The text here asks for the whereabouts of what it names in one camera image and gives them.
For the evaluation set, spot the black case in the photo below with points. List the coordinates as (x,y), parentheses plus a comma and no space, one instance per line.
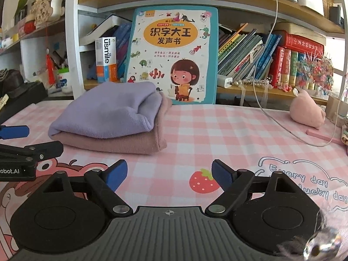
(24,100)

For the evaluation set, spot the red tassel ornament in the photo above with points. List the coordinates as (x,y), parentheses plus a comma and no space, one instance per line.
(50,70)

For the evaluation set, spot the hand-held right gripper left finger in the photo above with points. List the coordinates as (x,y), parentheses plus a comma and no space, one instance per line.
(117,175)

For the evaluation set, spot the teal children's picture book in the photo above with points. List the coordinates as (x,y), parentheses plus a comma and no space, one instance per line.
(168,59)

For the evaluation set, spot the red thick dictionary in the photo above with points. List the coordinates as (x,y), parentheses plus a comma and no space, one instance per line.
(301,43)

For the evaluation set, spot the pink plush toy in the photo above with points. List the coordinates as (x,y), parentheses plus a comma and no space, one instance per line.
(307,108)

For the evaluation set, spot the red upright book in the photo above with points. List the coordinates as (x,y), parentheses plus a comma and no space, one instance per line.
(277,65)

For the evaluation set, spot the row of leaning colourful books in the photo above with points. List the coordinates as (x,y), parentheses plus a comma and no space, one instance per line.
(244,54)

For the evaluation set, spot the white cup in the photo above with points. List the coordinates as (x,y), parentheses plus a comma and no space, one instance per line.
(64,81)

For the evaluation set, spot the silver sparkly ornament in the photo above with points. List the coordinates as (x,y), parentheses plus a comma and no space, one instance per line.
(320,246)

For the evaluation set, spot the pink flat stick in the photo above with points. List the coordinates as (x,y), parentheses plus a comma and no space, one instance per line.
(323,136)

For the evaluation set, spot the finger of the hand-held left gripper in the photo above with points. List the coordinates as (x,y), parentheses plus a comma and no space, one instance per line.
(40,149)
(13,132)

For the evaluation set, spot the beige flat box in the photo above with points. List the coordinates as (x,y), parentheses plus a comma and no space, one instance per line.
(299,30)

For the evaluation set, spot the colourful bead ornament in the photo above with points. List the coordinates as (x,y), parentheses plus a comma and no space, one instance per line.
(315,70)

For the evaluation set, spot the pink checked blanket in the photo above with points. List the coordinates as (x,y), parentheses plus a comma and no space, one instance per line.
(217,133)

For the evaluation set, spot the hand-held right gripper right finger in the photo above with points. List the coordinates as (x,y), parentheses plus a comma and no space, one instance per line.
(223,176)

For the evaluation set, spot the white charger plug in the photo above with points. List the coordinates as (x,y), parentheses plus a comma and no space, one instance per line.
(224,81)

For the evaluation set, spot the pink and purple sweater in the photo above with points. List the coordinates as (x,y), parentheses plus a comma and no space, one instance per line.
(108,114)

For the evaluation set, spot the small black device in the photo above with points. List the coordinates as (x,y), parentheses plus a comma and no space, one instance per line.
(335,16)

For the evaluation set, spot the white and orange carton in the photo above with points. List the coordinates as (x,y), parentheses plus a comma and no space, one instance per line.
(106,57)

